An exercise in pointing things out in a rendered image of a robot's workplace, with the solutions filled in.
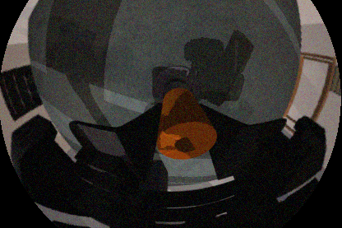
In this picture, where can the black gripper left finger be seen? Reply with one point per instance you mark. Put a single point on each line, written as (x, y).
(134, 142)

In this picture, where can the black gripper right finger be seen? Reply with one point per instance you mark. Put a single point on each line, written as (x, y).
(236, 140)

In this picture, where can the orange cone-shaped knob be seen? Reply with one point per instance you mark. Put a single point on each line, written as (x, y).
(184, 129)

